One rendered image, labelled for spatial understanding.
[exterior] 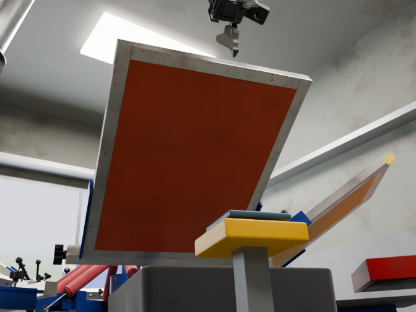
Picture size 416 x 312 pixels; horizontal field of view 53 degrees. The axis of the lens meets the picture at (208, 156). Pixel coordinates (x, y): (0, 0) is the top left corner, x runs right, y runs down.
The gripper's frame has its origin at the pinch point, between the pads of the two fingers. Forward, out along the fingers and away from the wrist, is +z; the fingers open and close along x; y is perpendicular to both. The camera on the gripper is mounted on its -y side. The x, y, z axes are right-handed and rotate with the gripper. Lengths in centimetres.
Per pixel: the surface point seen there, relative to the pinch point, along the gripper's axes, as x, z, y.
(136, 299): -35, 52, 23
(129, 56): -16.6, -6.0, 25.7
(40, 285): -103, 16, 42
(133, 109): -31.5, -2.2, 22.1
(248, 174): -49, 2, -20
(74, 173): -357, -244, 22
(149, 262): -97, 10, 4
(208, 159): -45.2, 1.3, -4.9
